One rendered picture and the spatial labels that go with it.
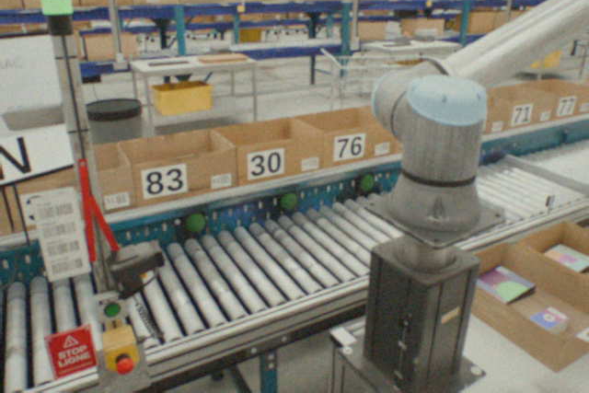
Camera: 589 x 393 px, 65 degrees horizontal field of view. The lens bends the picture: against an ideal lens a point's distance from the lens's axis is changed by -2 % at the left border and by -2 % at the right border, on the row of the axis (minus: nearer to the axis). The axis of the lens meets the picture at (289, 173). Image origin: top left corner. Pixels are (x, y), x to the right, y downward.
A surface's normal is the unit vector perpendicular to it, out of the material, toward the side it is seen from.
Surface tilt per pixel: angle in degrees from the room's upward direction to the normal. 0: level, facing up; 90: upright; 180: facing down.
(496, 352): 0
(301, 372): 0
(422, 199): 70
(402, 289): 90
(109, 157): 90
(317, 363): 0
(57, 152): 86
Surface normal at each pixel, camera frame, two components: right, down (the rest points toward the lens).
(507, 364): 0.00, -0.92
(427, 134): -0.62, 0.31
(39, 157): 0.75, 0.19
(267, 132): 0.47, 0.33
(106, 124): 0.07, 0.46
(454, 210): 0.08, 0.04
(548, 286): -0.87, 0.16
